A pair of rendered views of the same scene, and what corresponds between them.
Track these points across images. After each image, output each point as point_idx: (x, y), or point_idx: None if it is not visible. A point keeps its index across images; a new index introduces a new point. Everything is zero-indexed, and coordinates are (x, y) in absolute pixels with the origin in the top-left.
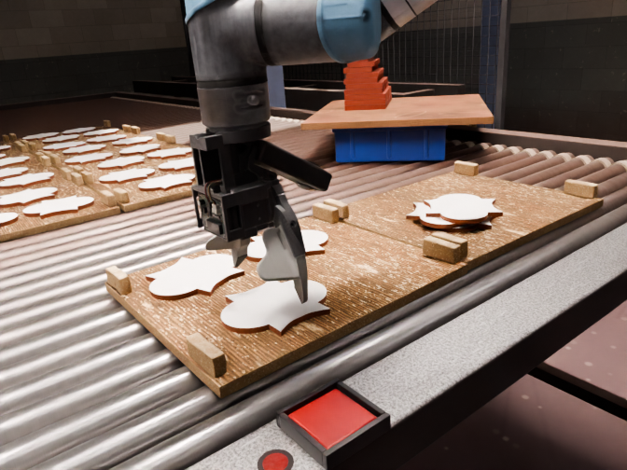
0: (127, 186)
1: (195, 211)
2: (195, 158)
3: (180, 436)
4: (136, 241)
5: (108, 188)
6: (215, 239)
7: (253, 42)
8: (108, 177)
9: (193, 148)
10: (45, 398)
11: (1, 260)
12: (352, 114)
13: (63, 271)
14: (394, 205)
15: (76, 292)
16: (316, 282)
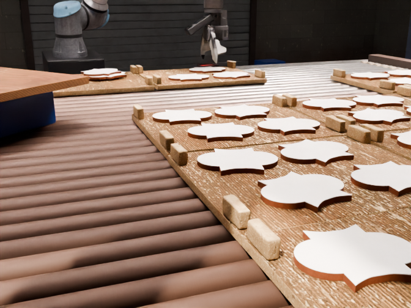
0: (282, 117)
1: (228, 34)
2: (226, 17)
3: (239, 68)
4: (260, 94)
5: (301, 117)
6: (222, 47)
7: None
8: (308, 121)
9: (226, 14)
10: (273, 73)
11: (334, 95)
12: (6, 80)
13: (292, 88)
14: (113, 84)
15: (279, 84)
16: (190, 69)
